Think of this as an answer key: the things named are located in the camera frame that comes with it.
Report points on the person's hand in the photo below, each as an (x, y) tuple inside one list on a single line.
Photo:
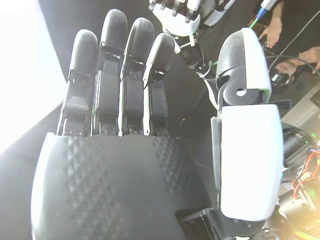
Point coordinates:
[(315, 56), (272, 35)]

